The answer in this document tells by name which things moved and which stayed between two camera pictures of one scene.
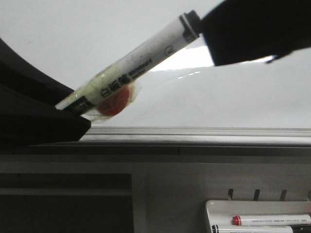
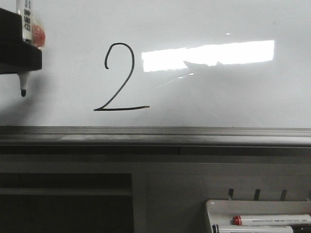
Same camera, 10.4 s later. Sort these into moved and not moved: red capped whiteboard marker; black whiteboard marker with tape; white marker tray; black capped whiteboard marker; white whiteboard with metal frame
Moved: black whiteboard marker with tape
Not moved: black capped whiteboard marker; red capped whiteboard marker; white whiteboard with metal frame; white marker tray
